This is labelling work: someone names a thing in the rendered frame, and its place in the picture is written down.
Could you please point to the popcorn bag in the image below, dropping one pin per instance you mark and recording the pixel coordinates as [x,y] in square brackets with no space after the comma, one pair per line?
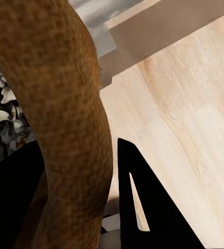
[49,60]

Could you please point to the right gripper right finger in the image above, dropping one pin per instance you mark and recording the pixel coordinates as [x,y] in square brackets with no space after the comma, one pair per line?
[168,227]

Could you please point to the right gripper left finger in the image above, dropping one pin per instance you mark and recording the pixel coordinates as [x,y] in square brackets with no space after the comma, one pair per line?
[20,174]

